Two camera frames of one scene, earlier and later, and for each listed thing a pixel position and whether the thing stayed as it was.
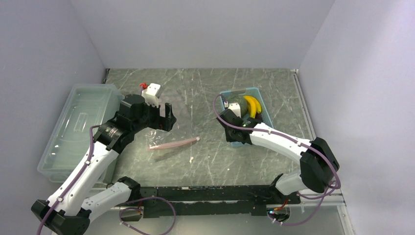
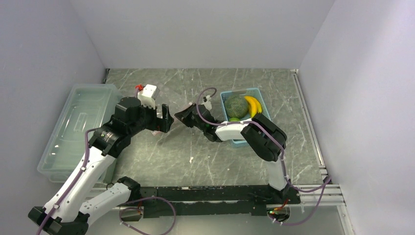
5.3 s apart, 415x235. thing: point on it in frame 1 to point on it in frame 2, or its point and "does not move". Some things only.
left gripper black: [160, 123] does not move
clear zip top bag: [161, 140] to [178, 128]
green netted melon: [240, 99] does not move
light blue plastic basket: [254, 92] does not move
